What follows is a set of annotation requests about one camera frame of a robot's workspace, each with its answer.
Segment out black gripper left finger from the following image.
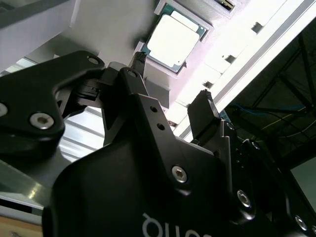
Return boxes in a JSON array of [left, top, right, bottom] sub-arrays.
[[0, 50, 198, 191]]

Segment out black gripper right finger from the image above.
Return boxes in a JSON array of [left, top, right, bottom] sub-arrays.
[[187, 89, 316, 237]]

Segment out silver CPU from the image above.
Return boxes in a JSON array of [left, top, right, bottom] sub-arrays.
[[144, 11, 207, 74]]

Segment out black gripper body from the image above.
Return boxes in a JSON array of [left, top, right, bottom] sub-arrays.
[[41, 133, 262, 237]]

